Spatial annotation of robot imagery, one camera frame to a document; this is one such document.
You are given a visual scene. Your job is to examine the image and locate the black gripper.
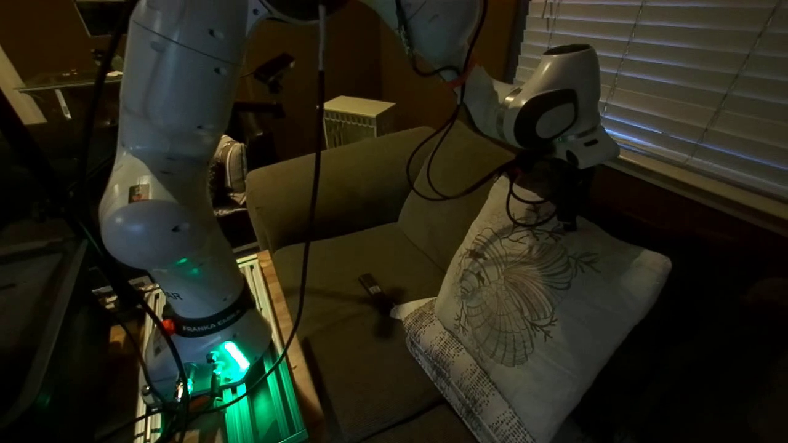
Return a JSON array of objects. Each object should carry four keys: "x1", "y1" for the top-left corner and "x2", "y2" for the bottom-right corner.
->
[{"x1": 514, "y1": 154, "x2": 590, "y2": 234}]

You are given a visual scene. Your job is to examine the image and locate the white pillow with coral print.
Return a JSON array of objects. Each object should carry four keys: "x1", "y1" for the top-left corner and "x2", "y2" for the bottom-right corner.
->
[{"x1": 430, "y1": 175, "x2": 674, "y2": 443}]

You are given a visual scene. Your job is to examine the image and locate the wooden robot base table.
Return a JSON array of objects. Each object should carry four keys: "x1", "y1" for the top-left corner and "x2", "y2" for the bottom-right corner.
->
[{"x1": 131, "y1": 249, "x2": 333, "y2": 443}]

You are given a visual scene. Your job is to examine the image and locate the black and white speckled pillow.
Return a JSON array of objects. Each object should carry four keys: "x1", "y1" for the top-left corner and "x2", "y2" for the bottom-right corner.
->
[{"x1": 389, "y1": 295, "x2": 537, "y2": 443}]

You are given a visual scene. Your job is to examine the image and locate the white window blinds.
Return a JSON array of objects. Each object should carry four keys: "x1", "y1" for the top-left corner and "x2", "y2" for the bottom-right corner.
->
[{"x1": 511, "y1": 0, "x2": 788, "y2": 205}]

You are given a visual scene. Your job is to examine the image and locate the black remote control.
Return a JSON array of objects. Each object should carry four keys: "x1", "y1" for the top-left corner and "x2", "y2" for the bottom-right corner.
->
[{"x1": 357, "y1": 270, "x2": 387, "y2": 300}]

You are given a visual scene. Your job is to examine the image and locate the olive green sofa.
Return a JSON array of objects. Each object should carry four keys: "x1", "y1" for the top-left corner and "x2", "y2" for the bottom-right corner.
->
[{"x1": 243, "y1": 115, "x2": 788, "y2": 443}]

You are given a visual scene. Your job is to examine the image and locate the white box appliance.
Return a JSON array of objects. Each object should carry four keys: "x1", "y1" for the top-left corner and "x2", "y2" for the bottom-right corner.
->
[{"x1": 321, "y1": 93, "x2": 398, "y2": 150}]

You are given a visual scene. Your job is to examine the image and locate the striped white cushion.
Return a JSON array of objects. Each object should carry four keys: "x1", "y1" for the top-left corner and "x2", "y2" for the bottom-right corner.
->
[{"x1": 215, "y1": 132, "x2": 250, "y2": 194}]

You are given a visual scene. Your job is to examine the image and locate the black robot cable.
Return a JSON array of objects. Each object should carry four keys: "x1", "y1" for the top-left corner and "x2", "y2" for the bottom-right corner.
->
[{"x1": 138, "y1": 0, "x2": 526, "y2": 429}]

